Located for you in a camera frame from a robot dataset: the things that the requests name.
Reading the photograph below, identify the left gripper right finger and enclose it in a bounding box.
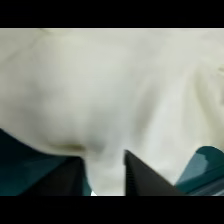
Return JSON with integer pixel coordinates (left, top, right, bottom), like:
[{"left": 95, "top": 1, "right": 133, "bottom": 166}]
[{"left": 123, "top": 149, "right": 186, "bottom": 197}]

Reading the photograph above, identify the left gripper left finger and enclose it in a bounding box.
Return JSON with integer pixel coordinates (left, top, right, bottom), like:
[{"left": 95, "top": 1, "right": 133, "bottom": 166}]
[{"left": 24, "top": 156, "right": 85, "bottom": 197}]

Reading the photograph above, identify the white garment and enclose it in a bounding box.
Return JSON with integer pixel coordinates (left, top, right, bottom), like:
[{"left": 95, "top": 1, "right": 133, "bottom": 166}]
[{"left": 0, "top": 28, "right": 224, "bottom": 197}]

